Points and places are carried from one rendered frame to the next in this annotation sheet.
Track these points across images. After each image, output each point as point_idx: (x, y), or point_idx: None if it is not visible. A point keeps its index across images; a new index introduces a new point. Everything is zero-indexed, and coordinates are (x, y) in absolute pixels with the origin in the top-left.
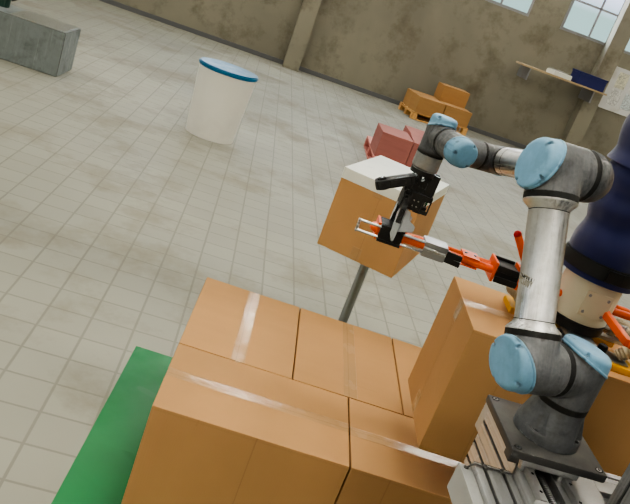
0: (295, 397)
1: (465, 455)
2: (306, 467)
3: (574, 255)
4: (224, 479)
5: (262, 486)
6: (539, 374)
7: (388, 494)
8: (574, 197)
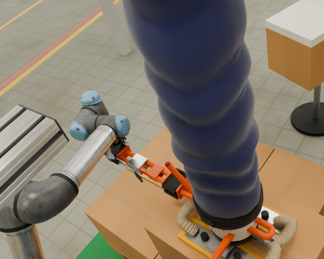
0: (159, 206)
1: None
2: (138, 253)
3: None
4: (120, 244)
5: (132, 253)
6: None
7: None
8: (5, 230)
